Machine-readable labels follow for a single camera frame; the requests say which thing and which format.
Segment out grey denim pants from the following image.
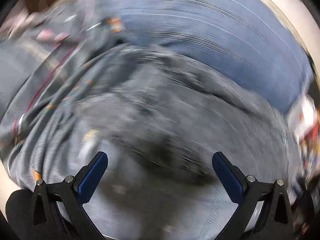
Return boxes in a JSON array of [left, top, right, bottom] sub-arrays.
[[73, 46, 286, 183]]

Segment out clear plastic bag clutter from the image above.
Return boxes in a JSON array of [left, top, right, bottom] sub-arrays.
[[297, 121, 319, 210]]

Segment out white paper bag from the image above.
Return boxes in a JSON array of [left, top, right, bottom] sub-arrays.
[[287, 95, 318, 142]]

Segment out grey patterned bed sheet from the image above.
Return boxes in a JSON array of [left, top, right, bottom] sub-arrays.
[[0, 0, 308, 239]]

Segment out blue plaid pillow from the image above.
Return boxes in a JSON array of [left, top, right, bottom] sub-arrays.
[[114, 0, 313, 112]]

